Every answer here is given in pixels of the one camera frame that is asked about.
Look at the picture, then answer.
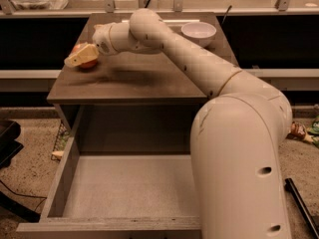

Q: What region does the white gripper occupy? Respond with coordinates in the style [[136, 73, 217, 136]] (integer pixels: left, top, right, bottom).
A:
[[64, 23, 118, 68]]

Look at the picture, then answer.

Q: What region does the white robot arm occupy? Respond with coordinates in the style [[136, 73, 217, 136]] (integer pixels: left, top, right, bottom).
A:
[[65, 9, 292, 239]]

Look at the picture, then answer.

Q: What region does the brown snack packet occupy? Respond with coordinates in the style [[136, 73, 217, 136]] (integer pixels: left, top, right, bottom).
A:
[[289, 121, 313, 142]]

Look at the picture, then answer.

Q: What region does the black equipment base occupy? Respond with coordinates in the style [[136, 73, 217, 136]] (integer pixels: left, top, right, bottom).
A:
[[0, 119, 42, 223]]

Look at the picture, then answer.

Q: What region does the black cable on floor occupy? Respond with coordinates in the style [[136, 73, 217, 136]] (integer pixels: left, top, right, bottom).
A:
[[0, 179, 48, 213]]

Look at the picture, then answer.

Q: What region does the metal shelf rail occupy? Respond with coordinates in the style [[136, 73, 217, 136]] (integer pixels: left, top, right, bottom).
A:
[[0, 0, 319, 18]]

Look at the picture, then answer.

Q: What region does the white ceramic bowl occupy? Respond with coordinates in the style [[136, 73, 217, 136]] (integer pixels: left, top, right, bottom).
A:
[[181, 22, 216, 47]]

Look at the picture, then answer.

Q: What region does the wire basket with items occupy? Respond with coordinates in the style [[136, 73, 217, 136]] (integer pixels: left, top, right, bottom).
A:
[[51, 122, 70, 161]]

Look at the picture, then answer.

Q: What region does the red apple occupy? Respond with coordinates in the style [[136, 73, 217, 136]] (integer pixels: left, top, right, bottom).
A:
[[71, 43, 99, 70]]

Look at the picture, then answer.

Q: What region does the open grey top drawer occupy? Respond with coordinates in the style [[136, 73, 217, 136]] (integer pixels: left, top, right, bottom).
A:
[[18, 106, 201, 239]]

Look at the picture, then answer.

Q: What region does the grey drawer cabinet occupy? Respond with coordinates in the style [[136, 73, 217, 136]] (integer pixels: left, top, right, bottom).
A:
[[46, 12, 240, 154]]

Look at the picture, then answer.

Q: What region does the green snack packet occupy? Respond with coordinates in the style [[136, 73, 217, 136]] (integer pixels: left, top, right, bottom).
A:
[[307, 116, 319, 148]]

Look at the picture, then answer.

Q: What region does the black bar on floor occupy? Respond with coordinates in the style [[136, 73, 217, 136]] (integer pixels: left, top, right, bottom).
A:
[[285, 178, 319, 239]]

